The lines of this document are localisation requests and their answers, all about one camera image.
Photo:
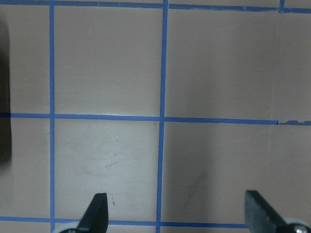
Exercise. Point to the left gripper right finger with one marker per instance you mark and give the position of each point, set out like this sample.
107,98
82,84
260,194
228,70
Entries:
261,217

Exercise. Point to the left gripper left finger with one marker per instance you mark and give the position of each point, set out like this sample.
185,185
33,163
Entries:
95,218

